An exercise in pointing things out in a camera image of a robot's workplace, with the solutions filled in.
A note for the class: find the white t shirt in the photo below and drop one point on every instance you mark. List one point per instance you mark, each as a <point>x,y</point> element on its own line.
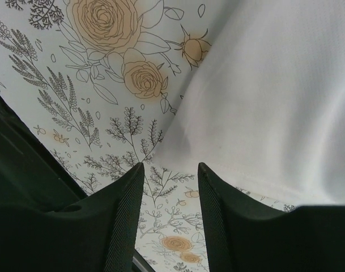
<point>266,108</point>

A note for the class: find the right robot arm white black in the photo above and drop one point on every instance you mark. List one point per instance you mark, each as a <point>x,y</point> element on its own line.
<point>32,177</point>

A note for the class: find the floral tablecloth mat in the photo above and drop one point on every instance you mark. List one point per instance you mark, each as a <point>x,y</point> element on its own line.
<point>98,83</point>

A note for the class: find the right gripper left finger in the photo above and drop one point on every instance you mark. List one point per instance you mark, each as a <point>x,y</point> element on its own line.
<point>97,233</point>

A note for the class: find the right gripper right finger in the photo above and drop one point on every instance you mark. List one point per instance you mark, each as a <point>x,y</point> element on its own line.
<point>243,234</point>

